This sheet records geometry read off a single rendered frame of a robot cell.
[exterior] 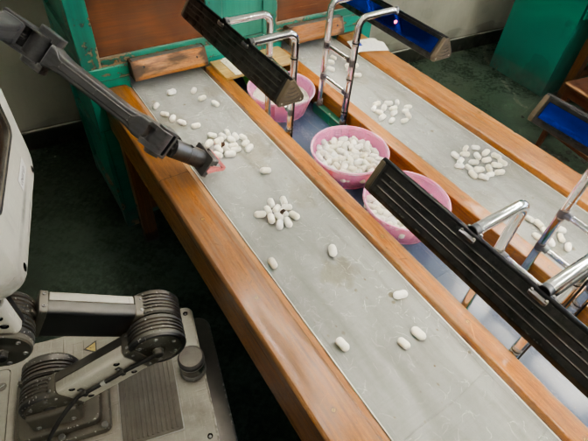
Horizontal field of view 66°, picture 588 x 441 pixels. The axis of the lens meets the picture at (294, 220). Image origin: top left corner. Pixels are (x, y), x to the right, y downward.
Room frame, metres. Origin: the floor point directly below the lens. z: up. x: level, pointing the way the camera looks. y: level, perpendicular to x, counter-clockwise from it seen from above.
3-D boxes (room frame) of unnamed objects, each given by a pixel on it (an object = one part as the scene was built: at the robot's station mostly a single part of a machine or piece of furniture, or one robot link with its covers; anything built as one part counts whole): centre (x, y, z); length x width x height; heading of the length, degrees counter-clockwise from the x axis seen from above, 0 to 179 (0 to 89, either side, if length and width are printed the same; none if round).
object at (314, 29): (2.01, -0.02, 0.83); 0.30 x 0.06 x 0.07; 127
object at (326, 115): (1.57, -0.17, 0.90); 0.20 x 0.19 x 0.45; 37
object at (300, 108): (1.59, 0.10, 0.72); 0.27 x 0.27 x 0.10
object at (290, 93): (1.29, 0.22, 1.08); 0.62 x 0.08 x 0.07; 37
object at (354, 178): (1.24, -0.17, 0.72); 0.27 x 0.27 x 0.10
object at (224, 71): (1.77, 0.23, 0.77); 0.33 x 0.15 x 0.01; 127
